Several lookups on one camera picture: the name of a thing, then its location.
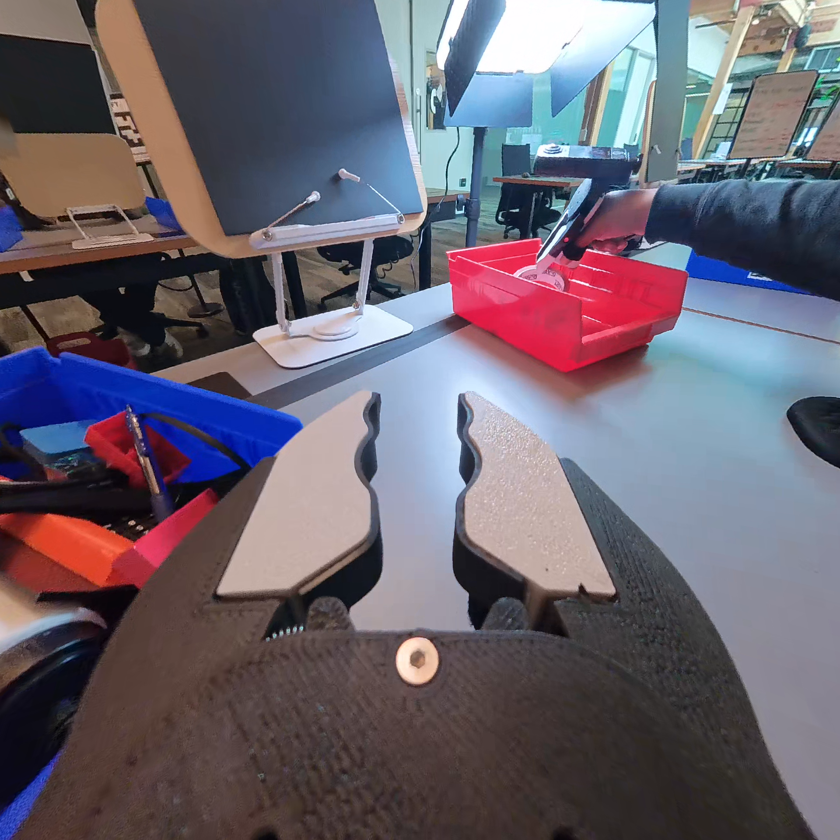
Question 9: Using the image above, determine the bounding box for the pink red plastic piece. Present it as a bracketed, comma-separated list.
[113, 488, 221, 590]

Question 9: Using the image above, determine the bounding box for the orange plastic piece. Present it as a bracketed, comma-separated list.
[0, 511, 136, 589]

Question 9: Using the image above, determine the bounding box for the wooden office desk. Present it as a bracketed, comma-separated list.
[0, 220, 199, 311]
[492, 172, 580, 193]

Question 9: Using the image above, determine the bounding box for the red tape roll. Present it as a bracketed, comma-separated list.
[514, 261, 569, 291]

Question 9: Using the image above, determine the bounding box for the wooden book stand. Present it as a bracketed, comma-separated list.
[0, 133, 156, 252]

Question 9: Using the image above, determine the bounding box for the red plastic bin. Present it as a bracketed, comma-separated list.
[448, 238, 689, 374]

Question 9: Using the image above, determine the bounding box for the whiteboard easel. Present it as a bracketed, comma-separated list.
[804, 98, 840, 162]
[728, 71, 820, 161]

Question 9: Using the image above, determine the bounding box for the fiducial marker sign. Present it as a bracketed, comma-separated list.
[108, 95, 152, 165]

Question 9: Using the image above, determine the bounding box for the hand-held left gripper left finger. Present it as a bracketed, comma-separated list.
[215, 390, 383, 609]

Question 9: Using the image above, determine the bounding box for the black board on stand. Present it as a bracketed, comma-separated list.
[95, 0, 429, 370]

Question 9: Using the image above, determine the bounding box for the blue plastic bin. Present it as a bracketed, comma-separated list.
[686, 251, 812, 297]
[0, 346, 305, 830]

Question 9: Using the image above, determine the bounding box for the black office chair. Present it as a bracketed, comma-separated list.
[495, 143, 559, 241]
[318, 235, 416, 311]

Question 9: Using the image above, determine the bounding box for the grey board on stand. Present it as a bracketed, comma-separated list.
[646, 0, 692, 185]

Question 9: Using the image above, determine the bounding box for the person's right forearm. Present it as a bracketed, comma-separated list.
[645, 177, 840, 302]

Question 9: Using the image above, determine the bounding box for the red tool bag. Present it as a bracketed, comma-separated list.
[45, 331, 136, 370]

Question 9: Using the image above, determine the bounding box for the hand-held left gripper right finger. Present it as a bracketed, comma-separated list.
[453, 391, 618, 622]

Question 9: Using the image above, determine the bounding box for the blue pen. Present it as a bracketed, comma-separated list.
[125, 404, 175, 521]

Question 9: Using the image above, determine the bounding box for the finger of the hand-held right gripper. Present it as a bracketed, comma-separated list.
[537, 177, 597, 271]

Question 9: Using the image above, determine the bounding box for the light stand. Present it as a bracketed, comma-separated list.
[467, 126, 488, 249]

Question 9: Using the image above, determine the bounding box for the studio light panel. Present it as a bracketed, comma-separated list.
[435, 0, 658, 130]

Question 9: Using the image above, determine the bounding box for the blue box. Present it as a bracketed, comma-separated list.
[20, 420, 107, 475]

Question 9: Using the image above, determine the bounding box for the small blue bin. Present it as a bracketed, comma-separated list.
[144, 196, 186, 236]

